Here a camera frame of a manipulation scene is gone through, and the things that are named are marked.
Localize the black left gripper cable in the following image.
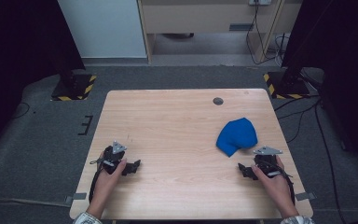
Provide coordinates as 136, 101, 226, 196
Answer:
88, 158, 106, 203

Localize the grey tape strip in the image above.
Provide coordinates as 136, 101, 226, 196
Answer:
295, 191, 318, 202
64, 192, 88, 205

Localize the long black floor cable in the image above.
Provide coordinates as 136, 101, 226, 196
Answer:
313, 99, 348, 224

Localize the thin black floor cable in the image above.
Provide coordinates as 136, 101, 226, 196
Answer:
11, 101, 32, 120

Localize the person's right hand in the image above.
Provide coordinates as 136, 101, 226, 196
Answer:
251, 155, 297, 217

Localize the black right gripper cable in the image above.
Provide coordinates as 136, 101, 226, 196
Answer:
265, 160, 296, 206

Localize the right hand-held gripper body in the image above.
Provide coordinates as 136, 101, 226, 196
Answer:
253, 146, 289, 179

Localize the black curtain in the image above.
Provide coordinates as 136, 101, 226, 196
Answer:
0, 0, 87, 160
281, 0, 358, 180

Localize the white panel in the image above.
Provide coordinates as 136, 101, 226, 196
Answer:
57, 0, 147, 59

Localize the black tape floor mark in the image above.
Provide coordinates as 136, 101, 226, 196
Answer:
77, 115, 94, 136

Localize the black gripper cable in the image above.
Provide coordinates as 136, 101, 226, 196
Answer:
265, 160, 296, 206
88, 158, 106, 203

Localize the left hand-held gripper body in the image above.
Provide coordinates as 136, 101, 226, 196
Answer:
101, 140, 129, 175

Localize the dark object under desk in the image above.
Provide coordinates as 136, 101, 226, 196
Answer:
161, 32, 196, 40

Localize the person's left hand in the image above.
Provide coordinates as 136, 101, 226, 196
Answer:
89, 151, 128, 217

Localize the beige wooden desk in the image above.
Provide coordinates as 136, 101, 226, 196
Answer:
136, 0, 303, 65

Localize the blue cloth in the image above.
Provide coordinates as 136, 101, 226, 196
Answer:
215, 117, 259, 158

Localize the black hanging power cable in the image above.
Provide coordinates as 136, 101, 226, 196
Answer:
245, 2, 285, 66

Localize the black stand with striped base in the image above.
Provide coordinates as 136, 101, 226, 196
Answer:
50, 59, 98, 102
263, 57, 312, 100

